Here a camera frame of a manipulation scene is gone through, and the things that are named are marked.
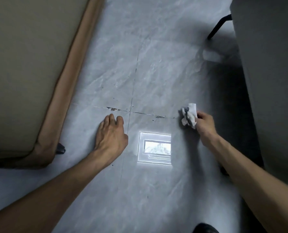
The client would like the person's left hand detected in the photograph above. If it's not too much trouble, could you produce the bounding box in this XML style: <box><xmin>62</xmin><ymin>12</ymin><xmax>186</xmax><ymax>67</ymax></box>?
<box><xmin>93</xmin><ymin>113</ymin><xmax>129</xmax><ymax>167</ymax></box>

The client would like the person's right hand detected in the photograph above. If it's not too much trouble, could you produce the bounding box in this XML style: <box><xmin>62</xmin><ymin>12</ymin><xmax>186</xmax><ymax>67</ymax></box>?
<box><xmin>195</xmin><ymin>111</ymin><xmax>220</xmax><ymax>146</ymax></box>

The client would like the white tissue sheet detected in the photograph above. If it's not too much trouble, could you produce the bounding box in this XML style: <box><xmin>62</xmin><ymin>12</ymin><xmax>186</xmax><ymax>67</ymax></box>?
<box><xmin>182</xmin><ymin>103</ymin><xmax>198</xmax><ymax>129</ymax></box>

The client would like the person's right forearm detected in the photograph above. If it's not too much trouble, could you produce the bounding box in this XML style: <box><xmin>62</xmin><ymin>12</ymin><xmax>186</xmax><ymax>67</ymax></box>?
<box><xmin>203</xmin><ymin>134</ymin><xmax>288</xmax><ymax>233</ymax></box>

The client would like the person's left forearm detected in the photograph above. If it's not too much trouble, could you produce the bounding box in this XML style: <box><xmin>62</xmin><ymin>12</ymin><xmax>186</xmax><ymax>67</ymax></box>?
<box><xmin>0</xmin><ymin>150</ymin><xmax>113</xmax><ymax>233</ymax></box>

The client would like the grey marble floor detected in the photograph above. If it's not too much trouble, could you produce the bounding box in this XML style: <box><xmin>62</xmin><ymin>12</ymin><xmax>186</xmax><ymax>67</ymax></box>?
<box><xmin>0</xmin><ymin>0</ymin><xmax>288</xmax><ymax>233</ymax></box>

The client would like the brown right sandal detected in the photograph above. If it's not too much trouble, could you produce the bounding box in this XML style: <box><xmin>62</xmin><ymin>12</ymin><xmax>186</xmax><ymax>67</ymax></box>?
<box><xmin>192</xmin><ymin>222</ymin><xmax>220</xmax><ymax>233</ymax></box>

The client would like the black metal table leg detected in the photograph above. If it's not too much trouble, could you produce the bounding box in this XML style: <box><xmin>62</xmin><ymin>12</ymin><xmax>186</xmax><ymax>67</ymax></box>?
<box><xmin>207</xmin><ymin>14</ymin><xmax>233</xmax><ymax>40</ymax></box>

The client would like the beige leather sofa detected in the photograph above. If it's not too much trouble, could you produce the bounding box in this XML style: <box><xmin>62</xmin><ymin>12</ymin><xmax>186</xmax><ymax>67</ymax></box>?
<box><xmin>0</xmin><ymin>0</ymin><xmax>105</xmax><ymax>169</ymax></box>

